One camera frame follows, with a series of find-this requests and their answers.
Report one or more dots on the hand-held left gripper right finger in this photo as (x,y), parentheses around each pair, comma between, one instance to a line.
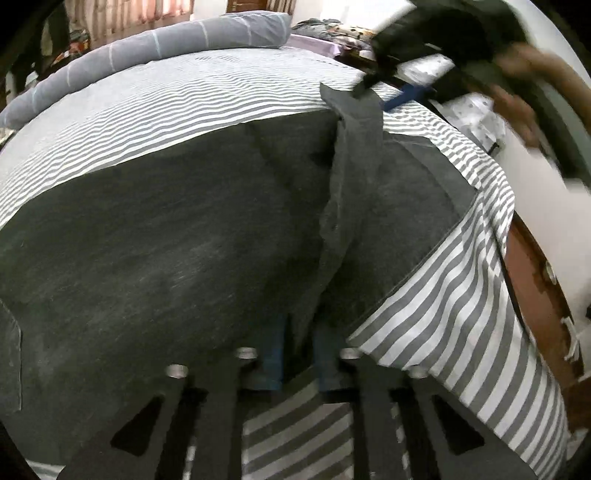
(327,362)

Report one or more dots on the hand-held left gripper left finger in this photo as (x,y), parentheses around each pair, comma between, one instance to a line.
(274,357)

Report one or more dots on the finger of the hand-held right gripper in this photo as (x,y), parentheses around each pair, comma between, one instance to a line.
(371,79)
(406,98)

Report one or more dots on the dark grey pants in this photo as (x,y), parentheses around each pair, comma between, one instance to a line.
(161,254)

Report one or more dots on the person's right hand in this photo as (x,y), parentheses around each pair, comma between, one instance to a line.
(519,104)

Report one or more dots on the pile of colourful clothes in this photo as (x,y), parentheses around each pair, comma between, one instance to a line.
(332,30)

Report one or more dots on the white printed cloth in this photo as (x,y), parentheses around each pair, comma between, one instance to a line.
(475,117)

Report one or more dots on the brown wooden door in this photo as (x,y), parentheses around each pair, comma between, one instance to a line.
(242,4)

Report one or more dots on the grey striped bed sheet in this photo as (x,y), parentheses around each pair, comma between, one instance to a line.
(184,101)

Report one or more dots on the grey bolster pillow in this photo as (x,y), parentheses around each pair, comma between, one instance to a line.
(138,50)

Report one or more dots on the pink curtain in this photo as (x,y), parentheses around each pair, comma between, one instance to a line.
(134,18)

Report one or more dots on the wooden bed frame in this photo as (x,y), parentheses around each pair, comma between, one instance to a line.
(535,300)

